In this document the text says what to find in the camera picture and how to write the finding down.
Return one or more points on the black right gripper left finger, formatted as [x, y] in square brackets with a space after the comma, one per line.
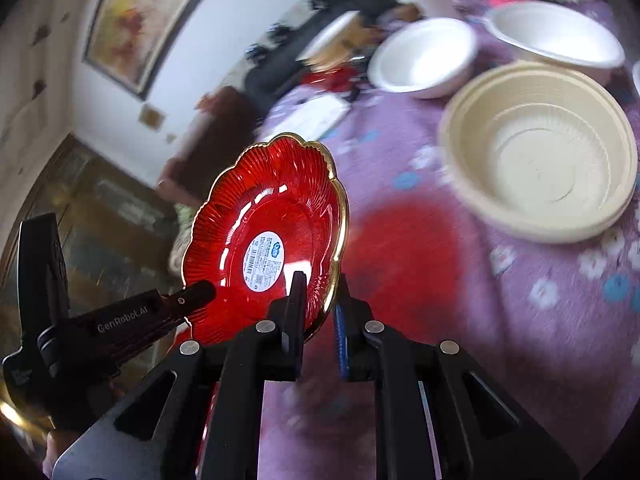
[197, 415]

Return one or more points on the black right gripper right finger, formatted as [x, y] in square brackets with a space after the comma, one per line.
[438, 413]

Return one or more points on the small red gold-rimmed plate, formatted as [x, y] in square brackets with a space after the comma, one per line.
[278, 210]

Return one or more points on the cream plastic bowl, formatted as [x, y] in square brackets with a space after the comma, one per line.
[541, 152]

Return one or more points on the wooden glass door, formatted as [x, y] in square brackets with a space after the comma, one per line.
[116, 236]

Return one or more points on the brown armchair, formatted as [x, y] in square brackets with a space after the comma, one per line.
[223, 127]

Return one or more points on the white paper booklet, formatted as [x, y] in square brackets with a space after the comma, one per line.
[312, 119]

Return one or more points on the black leather sofa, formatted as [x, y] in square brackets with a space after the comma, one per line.
[277, 71]

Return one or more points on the white paper bowl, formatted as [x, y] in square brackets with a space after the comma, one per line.
[550, 33]
[426, 60]

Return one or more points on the wooden box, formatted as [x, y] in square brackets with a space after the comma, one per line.
[339, 42]

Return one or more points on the framed wall painting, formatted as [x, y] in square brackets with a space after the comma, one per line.
[129, 39]

